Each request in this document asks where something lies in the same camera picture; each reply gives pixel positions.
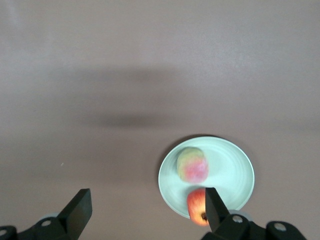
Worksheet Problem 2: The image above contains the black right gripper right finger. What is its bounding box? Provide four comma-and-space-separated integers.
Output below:
201, 187, 309, 240

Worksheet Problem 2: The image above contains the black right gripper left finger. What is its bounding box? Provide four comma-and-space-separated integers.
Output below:
0, 188, 93, 240

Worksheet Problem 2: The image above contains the red yellow pomegranate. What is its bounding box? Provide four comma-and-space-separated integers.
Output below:
186, 188, 210, 227

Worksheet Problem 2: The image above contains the green pink peach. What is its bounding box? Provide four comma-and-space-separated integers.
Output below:
176, 146, 209, 184

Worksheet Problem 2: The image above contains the pale green round plate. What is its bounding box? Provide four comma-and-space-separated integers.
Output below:
158, 136, 256, 221

